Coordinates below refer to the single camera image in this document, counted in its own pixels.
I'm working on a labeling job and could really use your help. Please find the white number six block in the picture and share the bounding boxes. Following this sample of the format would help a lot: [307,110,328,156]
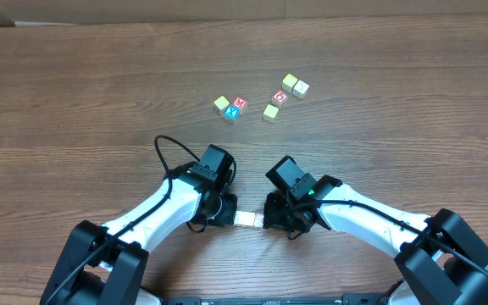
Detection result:
[233,211,244,226]

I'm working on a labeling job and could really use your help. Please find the red Y wooden block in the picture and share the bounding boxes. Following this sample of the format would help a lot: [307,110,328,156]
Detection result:
[253,213,264,229]

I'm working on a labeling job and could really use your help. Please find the yellow wooden block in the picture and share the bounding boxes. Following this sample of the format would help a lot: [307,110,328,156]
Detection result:
[239,212,256,228]
[213,96,230,114]

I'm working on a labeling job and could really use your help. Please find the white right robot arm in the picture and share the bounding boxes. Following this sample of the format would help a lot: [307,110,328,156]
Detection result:
[263,156,488,304]

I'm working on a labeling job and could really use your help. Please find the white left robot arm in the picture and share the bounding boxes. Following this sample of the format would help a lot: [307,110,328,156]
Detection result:
[41,145,237,304]

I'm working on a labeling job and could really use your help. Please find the blue X wooden block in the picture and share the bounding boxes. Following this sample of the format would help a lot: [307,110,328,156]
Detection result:
[223,105,240,124]

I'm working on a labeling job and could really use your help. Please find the yellow top turtle block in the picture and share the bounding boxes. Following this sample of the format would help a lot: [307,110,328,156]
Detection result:
[263,104,280,123]

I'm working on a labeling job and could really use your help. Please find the yellow top wooden block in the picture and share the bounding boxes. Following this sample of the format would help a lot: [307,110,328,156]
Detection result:
[213,96,230,114]

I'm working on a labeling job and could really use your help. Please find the red M wooden block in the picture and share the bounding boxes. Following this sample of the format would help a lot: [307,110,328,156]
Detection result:
[232,97,248,115]

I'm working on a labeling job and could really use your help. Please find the red C wooden block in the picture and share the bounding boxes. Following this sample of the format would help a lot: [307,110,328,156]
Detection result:
[271,90,289,108]

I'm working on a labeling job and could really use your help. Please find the plain white far block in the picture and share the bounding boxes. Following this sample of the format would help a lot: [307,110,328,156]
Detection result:
[292,80,310,99]

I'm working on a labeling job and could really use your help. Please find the yellow top far block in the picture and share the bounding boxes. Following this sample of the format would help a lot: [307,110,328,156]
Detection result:
[281,74,298,93]

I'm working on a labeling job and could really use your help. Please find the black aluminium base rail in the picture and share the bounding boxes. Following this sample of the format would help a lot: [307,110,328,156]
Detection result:
[161,293,388,305]

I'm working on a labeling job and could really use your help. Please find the cardboard back wall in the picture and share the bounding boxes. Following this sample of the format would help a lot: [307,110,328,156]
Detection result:
[0,0,488,26]

